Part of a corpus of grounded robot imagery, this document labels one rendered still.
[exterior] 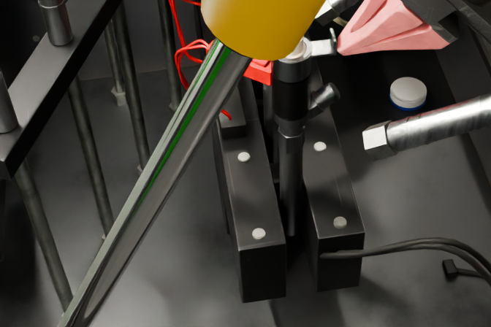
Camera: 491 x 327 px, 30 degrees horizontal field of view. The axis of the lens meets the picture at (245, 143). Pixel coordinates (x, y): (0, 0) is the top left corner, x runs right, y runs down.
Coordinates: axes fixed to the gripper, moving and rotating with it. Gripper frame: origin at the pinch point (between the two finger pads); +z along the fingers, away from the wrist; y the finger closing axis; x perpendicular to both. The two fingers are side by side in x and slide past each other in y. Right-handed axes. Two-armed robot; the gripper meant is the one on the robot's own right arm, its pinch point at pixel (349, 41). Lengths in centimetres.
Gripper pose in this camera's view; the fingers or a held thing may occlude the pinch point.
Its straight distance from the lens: 62.2
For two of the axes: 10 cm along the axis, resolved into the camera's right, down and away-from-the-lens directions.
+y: -7.4, -4.9, -4.7
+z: -6.7, 4.3, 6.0
